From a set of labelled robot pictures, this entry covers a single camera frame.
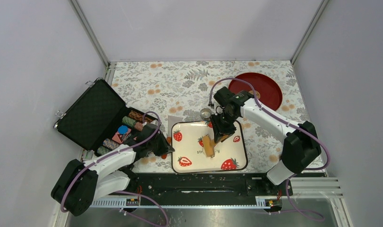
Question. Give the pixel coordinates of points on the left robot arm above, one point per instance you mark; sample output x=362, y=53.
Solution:
x=81, y=183

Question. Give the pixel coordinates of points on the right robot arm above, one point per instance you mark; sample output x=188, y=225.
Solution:
x=300, y=143

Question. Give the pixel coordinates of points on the black poker chip case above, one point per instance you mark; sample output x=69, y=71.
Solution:
x=96, y=116

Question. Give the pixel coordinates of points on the red round lacquer tray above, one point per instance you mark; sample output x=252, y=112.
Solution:
x=267, y=90

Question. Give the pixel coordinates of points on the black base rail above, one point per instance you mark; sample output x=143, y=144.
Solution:
x=215, y=189

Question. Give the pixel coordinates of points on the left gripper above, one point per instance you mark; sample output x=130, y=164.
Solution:
x=165, y=148

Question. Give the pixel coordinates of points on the wooden dough roller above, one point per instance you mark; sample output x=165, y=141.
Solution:
x=209, y=146

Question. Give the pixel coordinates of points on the strawberry print tray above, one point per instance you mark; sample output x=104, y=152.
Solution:
x=196, y=152

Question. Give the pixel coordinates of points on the scraper with wooden handle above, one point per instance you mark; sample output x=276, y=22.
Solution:
x=172, y=120

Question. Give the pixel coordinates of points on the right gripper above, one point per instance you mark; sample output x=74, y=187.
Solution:
x=220, y=132

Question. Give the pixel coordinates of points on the blue poker chip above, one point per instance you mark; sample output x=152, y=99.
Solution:
x=122, y=129

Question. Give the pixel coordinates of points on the metal ring cutter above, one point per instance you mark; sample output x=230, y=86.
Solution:
x=205, y=114

